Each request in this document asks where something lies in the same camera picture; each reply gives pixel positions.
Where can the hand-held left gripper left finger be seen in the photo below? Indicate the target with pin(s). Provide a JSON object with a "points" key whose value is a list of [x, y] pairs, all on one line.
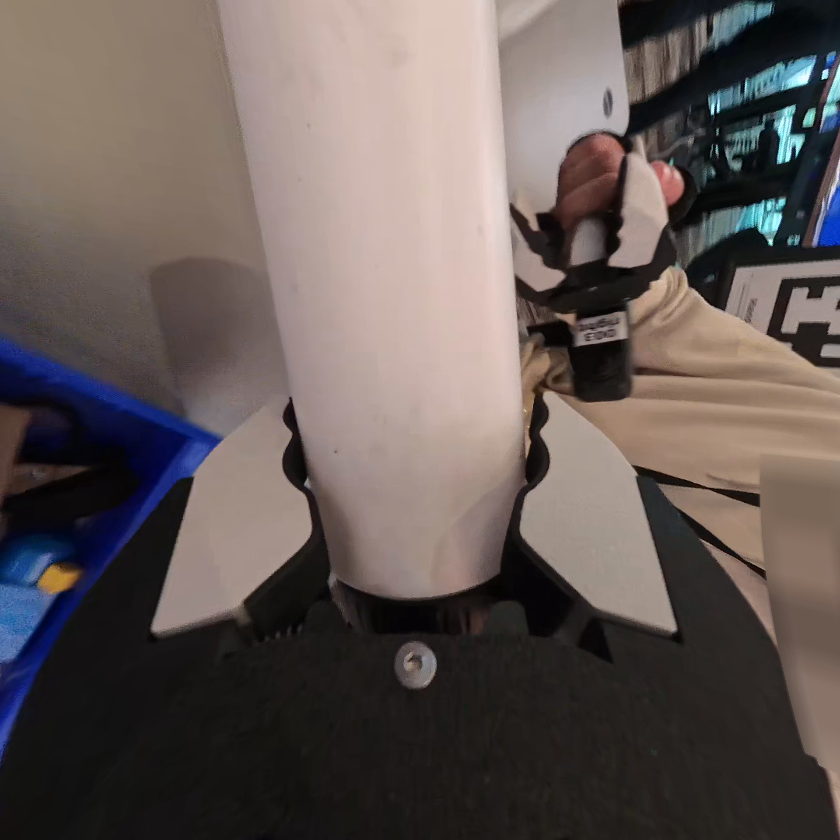
{"points": [[236, 525]]}

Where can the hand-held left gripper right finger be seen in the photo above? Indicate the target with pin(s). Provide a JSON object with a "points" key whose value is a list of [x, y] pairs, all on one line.
{"points": [[590, 525]]}

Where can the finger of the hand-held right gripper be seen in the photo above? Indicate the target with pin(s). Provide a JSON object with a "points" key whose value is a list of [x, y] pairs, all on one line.
{"points": [[531, 262], [643, 216]]}

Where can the blue plastic bin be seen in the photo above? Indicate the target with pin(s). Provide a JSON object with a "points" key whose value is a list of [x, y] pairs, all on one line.
{"points": [[164, 446]]}

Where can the white cylindrical roll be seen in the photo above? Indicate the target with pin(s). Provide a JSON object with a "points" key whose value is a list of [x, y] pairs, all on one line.
{"points": [[380, 262]]}

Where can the person's right forearm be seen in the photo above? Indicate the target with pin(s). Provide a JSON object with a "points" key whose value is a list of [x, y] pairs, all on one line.
{"points": [[709, 354]]}

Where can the person's right hand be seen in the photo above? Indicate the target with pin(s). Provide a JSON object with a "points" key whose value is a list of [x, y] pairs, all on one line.
{"points": [[590, 177]]}

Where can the white flat device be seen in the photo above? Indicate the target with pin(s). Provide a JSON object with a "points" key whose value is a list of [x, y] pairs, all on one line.
{"points": [[558, 79]]}

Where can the yellow toy block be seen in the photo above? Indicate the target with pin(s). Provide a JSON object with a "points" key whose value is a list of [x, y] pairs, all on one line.
{"points": [[60, 577]]}

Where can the light blue toy block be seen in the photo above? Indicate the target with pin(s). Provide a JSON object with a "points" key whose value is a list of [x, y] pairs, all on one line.
{"points": [[33, 558]]}

